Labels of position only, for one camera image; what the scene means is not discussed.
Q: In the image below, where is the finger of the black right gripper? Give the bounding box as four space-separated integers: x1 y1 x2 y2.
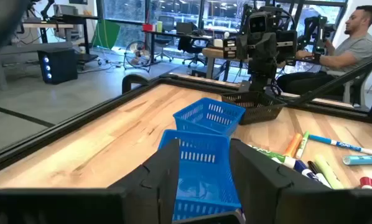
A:
250 32 264 68
263 32 277 68

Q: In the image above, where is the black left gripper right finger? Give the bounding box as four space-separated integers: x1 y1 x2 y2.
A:
230 139 372 224

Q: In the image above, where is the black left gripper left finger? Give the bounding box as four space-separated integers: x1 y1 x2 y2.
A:
0 139 180 224

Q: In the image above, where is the dark blue Expo marker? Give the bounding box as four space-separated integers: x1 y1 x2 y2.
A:
293 159 321 182

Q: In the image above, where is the black marker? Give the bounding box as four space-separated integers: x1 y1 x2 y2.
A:
307 160 332 189

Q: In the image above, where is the yellow-green highlighter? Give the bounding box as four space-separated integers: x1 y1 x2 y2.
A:
313 154 345 190

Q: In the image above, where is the black plastic basket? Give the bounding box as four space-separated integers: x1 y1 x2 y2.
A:
220 91 287 126

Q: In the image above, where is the green thin marker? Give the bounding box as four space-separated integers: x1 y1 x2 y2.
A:
295 130 310 160

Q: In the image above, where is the orange highlighter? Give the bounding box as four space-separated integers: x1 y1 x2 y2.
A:
283 133 304 158

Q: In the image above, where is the blue thin Expo marker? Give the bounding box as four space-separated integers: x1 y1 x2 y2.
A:
308 134 372 157

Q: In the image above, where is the red fat Expo marker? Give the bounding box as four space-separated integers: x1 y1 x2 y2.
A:
359 176 372 190

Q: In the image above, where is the light blue highlighter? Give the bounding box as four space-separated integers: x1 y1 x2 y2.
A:
342 154 372 166

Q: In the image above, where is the blue plastic basket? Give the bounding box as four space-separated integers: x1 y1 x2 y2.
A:
157 129 243 222
172 97 246 137

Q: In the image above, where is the black office desk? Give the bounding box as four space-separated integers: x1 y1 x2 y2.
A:
142 29 215 68

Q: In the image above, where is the person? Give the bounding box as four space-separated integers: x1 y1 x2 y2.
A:
276 4 372 97

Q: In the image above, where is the black floor fan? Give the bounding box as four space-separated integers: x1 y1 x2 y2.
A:
123 40 152 73

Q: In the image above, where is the black clamp hook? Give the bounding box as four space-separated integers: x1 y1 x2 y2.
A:
121 73 150 95

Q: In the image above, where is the green fabric backdrop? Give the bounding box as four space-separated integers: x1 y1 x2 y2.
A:
91 20 121 50

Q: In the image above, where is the black computer tower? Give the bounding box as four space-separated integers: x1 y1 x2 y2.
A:
37 48 79 85

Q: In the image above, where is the black standing desk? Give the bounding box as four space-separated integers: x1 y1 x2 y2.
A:
21 14 100 63

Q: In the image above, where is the black metal table frame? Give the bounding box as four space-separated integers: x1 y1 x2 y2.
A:
0 54 372 178

